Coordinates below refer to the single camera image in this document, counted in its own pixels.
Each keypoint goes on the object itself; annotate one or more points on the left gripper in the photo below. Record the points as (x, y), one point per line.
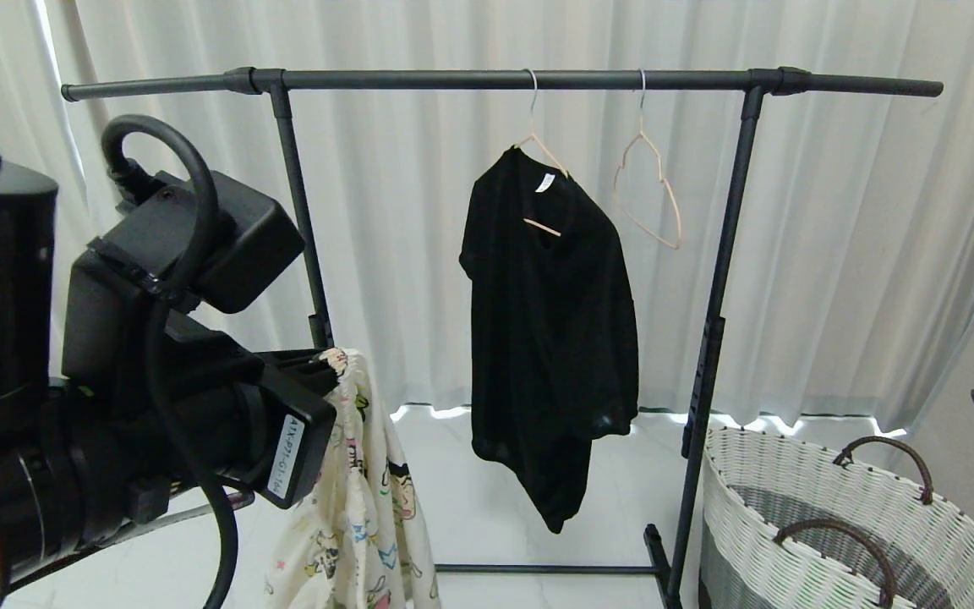
(199, 440)

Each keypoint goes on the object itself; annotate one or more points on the cream printed garment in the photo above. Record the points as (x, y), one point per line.
(360, 524)

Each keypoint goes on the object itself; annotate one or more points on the black garment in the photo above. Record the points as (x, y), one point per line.
(546, 338)

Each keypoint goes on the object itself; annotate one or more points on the pink clothes hanger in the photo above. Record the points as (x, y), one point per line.
(642, 127)
(532, 110)

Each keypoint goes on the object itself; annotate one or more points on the white laundry basket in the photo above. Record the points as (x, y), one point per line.
(791, 524)

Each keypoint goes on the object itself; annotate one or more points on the black clothes rack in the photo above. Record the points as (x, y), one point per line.
(487, 79)

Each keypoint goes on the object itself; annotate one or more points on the white curtain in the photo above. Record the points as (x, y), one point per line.
(385, 254)

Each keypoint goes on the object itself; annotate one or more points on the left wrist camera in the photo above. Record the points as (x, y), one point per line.
(242, 237)

